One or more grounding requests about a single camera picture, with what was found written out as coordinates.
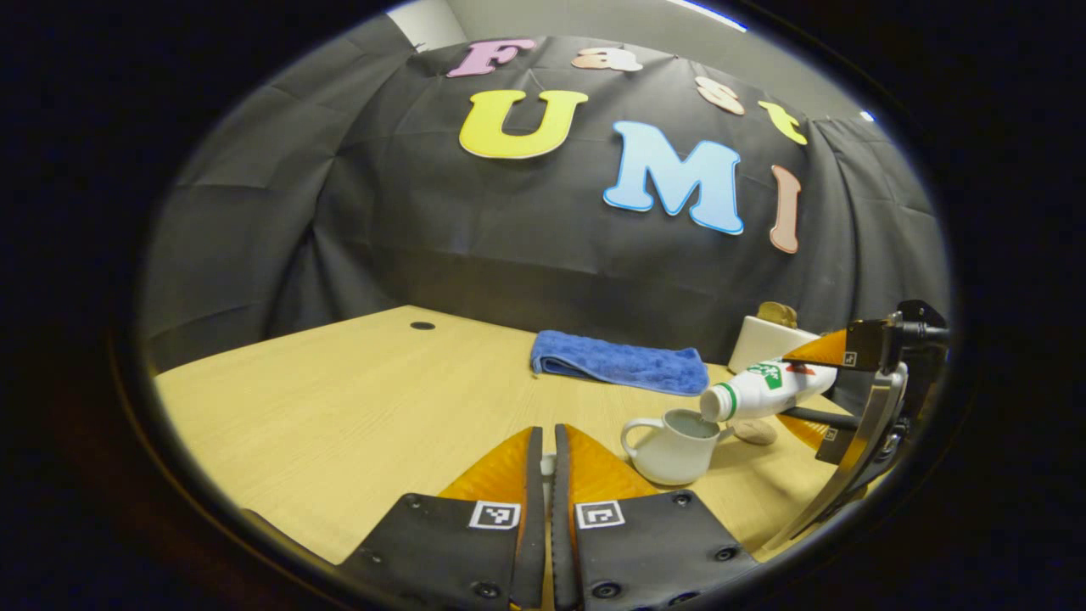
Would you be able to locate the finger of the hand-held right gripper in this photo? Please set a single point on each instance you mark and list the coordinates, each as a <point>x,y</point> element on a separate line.
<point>870,346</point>
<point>819,416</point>

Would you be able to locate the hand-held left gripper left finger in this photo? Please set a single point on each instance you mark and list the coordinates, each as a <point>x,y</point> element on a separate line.
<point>534,509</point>

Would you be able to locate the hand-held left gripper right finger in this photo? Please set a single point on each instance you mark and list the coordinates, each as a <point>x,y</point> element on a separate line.
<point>560,526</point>

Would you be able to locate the white teacup lid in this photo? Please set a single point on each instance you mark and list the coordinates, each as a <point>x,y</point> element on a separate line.
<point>548,465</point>

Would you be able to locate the white plastic water bottle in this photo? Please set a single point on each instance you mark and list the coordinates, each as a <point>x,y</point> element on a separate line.
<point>764,392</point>

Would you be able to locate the white ceramic teacup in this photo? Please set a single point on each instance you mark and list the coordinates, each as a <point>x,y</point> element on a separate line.
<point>670,458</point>

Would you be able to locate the white toaster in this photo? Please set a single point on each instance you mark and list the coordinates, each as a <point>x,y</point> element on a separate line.
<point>755,344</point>

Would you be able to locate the brown toast slice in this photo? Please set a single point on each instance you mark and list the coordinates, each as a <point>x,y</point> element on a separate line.
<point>778,315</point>

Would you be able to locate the blue towel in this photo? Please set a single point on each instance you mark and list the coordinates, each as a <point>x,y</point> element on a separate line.
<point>619,363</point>

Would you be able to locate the black backdrop cloth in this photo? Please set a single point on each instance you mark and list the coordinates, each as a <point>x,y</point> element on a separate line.
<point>509,255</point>

